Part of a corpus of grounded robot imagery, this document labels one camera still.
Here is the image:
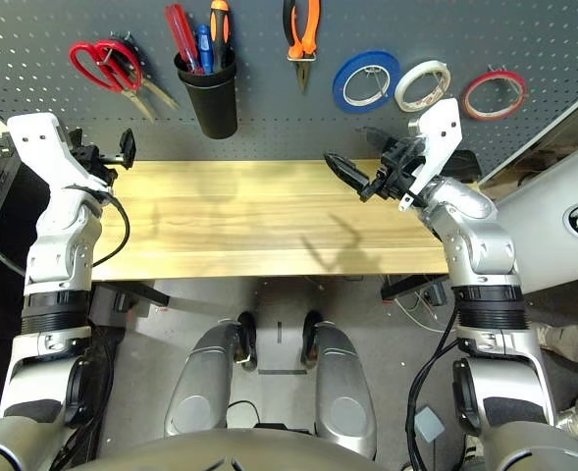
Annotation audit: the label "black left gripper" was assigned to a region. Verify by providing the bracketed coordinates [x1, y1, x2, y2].
[67, 128, 137, 183]

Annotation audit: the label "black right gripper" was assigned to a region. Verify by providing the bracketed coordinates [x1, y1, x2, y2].
[323, 126, 428, 203]

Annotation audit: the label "red handled scissors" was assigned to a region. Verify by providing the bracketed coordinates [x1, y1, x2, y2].
[69, 40, 156, 124]

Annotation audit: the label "red tape roll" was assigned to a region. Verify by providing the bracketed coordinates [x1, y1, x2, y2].
[461, 70, 529, 123]

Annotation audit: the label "orange black needle-nose pliers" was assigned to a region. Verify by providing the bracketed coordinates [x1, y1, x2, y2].
[282, 0, 322, 95]

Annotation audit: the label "red handled screwdriver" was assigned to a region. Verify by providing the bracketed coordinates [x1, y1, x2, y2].
[164, 3, 205, 75]

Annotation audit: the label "grey perforated pegboard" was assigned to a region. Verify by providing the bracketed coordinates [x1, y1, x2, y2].
[0, 0, 578, 163]

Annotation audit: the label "blue tape roll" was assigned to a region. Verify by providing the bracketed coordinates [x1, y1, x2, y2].
[332, 48, 401, 115]

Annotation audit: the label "white tape roll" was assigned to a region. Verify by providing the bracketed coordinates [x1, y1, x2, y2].
[394, 59, 452, 114]

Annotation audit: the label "black plastic cup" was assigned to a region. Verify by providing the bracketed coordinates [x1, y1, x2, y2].
[173, 48, 239, 141]

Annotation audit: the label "black rectangular box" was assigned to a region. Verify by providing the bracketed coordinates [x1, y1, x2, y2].
[452, 149, 482, 183]

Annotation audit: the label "black table support bar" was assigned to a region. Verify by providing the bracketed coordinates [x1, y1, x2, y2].
[91, 282, 172, 309]
[380, 274, 450, 301]

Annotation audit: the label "white machine housing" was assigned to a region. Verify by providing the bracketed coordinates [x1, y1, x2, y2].
[479, 139, 578, 295]

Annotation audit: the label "silver right robot leg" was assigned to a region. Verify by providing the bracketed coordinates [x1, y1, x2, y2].
[300, 309, 378, 460]

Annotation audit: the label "silver robot leg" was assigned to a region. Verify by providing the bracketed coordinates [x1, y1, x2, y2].
[300, 309, 378, 460]
[164, 311, 259, 438]

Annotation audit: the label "silver left robot leg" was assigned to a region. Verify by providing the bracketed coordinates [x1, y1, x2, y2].
[164, 311, 259, 438]

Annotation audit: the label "grey square floor pad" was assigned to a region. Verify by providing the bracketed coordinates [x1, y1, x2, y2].
[413, 405, 446, 442]

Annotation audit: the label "black floor device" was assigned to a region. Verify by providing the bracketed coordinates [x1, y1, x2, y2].
[227, 399, 314, 436]

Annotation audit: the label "bystander white black sneaker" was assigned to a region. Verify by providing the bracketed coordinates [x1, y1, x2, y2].
[462, 434, 486, 471]

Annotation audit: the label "grey robot torso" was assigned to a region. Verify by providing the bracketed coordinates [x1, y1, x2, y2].
[72, 427, 383, 471]

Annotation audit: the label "black handled scissors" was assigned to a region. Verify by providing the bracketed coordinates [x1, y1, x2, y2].
[109, 31, 180, 112]

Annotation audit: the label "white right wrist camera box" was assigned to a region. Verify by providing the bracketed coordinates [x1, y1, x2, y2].
[398, 97, 464, 212]

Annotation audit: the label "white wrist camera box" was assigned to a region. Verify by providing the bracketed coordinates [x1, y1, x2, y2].
[398, 97, 464, 212]
[6, 112, 111, 197]

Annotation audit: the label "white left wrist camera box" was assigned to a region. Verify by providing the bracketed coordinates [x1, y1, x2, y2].
[6, 112, 111, 197]

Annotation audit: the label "blue handled screwdriver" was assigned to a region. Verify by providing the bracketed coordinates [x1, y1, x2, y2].
[195, 24, 216, 75]

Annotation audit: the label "orange black handled screwdriver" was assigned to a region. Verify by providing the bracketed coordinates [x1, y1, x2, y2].
[208, 0, 232, 73]

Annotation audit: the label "white floor cable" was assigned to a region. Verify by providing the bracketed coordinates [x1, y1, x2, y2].
[395, 288, 449, 335]

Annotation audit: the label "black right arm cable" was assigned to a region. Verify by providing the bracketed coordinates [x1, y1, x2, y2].
[405, 306, 459, 471]

